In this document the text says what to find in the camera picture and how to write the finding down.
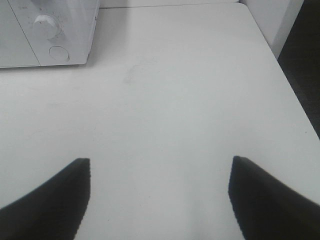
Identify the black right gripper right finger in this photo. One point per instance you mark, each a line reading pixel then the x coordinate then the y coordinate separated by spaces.
pixel 267 209

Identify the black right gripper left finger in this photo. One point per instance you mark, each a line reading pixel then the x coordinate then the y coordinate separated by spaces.
pixel 52 211

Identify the round white door button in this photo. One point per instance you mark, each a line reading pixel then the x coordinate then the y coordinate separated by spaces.
pixel 59 53

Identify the white microwave door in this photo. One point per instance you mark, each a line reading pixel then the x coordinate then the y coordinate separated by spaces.
pixel 15 50

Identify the white microwave knob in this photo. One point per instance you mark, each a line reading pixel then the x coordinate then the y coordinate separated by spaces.
pixel 45 27

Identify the white microwave oven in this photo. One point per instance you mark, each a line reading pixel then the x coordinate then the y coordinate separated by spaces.
pixel 77 20

